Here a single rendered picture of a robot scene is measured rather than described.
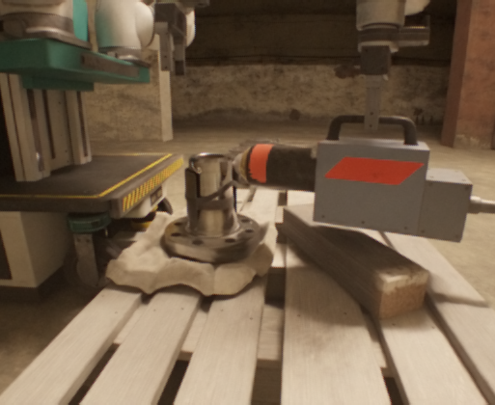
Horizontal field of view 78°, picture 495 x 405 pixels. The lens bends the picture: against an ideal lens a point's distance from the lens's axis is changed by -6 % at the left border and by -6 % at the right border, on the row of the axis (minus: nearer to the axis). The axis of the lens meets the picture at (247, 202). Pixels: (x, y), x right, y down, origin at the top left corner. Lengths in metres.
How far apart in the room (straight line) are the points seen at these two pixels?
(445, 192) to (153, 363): 0.57
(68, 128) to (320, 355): 1.07
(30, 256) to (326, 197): 0.71
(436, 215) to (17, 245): 0.92
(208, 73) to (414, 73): 5.82
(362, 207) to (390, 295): 0.17
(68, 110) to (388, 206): 1.05
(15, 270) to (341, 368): 0.78
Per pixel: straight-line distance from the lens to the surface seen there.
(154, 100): 4.87
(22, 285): 0.98
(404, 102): 10.35
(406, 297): 0.67
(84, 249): 0.92
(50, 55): 0.82
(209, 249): 0.78
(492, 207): 0.74
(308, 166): 0.70
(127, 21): 1.30
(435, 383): 0.58
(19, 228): 0.91
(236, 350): 0.56
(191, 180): 0.81
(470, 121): 5.09
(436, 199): 0.67
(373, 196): 0.66
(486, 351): 0.63
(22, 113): 1.05
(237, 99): 9.94
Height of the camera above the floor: 0.52
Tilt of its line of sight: 17 degrees down
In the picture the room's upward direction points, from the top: straight up
